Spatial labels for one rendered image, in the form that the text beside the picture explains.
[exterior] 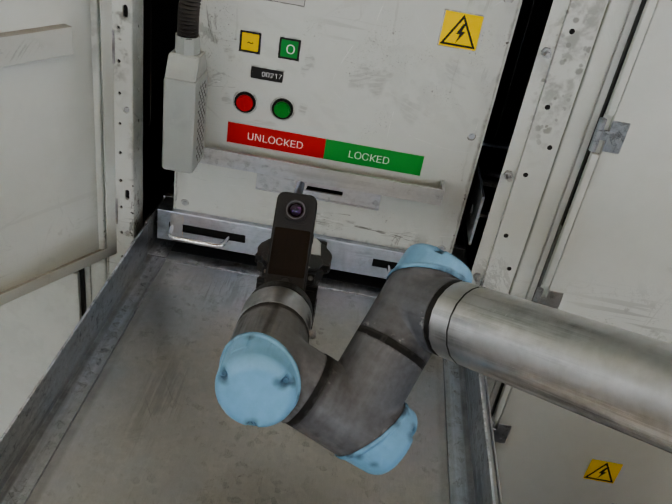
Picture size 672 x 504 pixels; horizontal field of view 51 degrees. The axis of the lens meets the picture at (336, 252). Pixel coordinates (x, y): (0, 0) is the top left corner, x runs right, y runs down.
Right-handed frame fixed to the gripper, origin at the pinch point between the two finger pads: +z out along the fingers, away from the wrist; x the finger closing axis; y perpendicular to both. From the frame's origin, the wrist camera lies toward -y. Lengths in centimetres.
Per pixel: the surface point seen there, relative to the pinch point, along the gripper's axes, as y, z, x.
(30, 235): 12.2, 12.8, -42.8
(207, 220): 10.4, 26.7, -18.3
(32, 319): 35, 26, -49
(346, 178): -2.3, 21.5, 4.4
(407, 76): -19.3, 22.5, 11.2
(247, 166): -1.7, 21.7, -11.5
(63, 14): -21.4, 14.0, -38.0
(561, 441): 44, 27, 52
